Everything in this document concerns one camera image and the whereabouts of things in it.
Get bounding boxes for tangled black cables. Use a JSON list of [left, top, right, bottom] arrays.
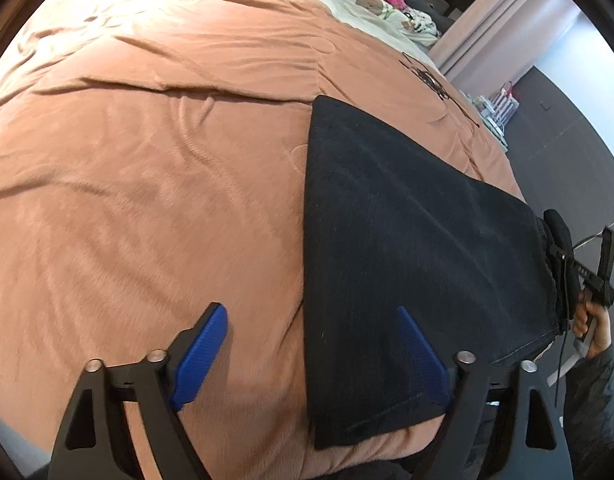
[[399, 52, 482, 128]]

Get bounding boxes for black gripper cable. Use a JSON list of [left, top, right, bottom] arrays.
[[552, 230, 610, 411]]

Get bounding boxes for striped bag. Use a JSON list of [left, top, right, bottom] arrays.
[[489, 82, 520, 126]]

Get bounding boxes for white bedside drawer cabinet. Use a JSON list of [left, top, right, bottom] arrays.
[[464, 92, 510, 148]]

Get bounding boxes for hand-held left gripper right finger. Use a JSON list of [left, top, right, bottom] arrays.
[[394, 305, 575, 480]]

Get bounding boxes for white patterned cloth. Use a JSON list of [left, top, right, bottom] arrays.
[[399, 7, 442, 43]]

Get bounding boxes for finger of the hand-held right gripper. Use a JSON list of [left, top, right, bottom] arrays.
[[548, 242, 578, 321]]

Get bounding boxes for cream printed quilt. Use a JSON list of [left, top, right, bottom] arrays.
[[0, 0, 442, 61]]

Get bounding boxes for person's right hand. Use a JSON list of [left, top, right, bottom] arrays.
[[571, 291, 612, 360]]

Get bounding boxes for black pants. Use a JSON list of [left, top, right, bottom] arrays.
[[302, 94, 572, 451]]

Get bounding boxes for pink curtain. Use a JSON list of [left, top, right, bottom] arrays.
[[429, 0, 552, 83]]

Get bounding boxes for orange blanket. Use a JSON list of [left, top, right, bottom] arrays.
[[0, 0, 528, 480]]

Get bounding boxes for person's right forearm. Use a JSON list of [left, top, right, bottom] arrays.
[[562, 345, 614, 480]]

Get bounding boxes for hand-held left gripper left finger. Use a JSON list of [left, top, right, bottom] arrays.
[[47, 302, 230, 480]]

